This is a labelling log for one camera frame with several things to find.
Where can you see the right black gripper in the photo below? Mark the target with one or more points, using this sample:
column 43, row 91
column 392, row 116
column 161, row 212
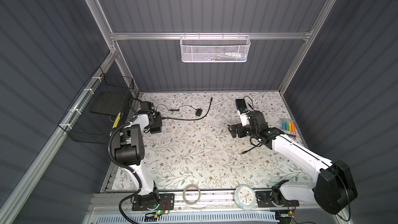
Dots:
column 233, row 131

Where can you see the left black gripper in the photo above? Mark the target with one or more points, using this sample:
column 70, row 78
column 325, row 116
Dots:
column 156, row 121

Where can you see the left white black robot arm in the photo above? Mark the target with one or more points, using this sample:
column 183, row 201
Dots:
column 126, row 149

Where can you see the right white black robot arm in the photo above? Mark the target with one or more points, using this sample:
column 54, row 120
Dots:
column 333, row 187

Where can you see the yellow black striped item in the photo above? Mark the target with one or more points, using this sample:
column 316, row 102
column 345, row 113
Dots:
column 117, row 119

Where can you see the black power adapter left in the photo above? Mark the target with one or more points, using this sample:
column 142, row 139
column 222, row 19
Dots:
column 198, row 112

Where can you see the floral table mat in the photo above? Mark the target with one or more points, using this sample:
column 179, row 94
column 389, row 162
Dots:
column 201, row 151

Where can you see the highlighter marker pack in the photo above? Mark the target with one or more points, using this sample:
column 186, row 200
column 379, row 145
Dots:
column 287, row 126

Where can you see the black flat box in basket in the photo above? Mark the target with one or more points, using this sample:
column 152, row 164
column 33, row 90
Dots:
column 108, row 104

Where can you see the white round clock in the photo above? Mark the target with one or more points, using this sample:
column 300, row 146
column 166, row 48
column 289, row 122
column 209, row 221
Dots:
column 245, row 197

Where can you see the clear tape roll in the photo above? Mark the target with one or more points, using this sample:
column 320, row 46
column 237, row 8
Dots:
column 191, row 195

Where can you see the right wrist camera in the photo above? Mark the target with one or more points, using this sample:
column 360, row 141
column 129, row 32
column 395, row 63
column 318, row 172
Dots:
column 242, row 112

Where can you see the black wire basket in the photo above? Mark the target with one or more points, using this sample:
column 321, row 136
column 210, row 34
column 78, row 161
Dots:
column 82, row 126

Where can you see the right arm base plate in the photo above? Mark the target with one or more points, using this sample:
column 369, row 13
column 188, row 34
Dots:
column 271, row 198

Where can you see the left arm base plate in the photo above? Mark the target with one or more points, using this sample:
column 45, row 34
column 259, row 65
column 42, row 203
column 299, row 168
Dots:
column 153, row 202

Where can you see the white wire mesh basket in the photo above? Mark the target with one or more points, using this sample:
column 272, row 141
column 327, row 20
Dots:
column 214, row 48

